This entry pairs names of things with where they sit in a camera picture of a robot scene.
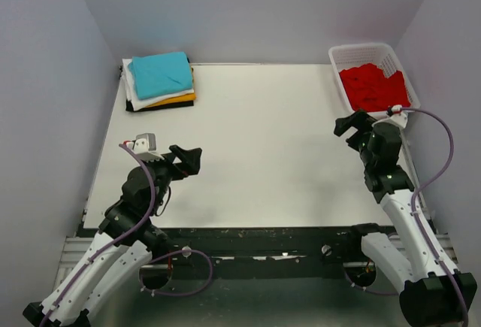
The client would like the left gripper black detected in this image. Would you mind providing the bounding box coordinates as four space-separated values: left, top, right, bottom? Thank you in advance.
141 144 201 213

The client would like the red t shirt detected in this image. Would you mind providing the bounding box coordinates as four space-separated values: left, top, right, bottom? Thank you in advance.
340 63 410 112

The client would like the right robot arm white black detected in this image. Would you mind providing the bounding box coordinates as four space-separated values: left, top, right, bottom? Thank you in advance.
334 105 477 326

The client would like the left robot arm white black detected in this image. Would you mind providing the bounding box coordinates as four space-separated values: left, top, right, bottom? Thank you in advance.
23 145 202 326

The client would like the folded yellow t shirt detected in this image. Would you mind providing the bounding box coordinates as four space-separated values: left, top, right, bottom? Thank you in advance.
147 92 196 108

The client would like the folded black t shirt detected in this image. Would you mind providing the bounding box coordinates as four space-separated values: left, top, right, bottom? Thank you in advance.
125 66 195 114

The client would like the folded cyan t shirt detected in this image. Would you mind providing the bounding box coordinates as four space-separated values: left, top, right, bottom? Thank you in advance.
128 52 193 100

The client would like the folded white t shirt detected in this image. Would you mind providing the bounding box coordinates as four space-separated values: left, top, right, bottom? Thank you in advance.
122 57 195 111

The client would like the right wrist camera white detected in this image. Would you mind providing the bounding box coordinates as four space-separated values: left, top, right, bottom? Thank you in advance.
376 104 408 130

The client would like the black mounting base plate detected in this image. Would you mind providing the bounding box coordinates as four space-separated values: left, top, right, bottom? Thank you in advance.
77 225 392 281

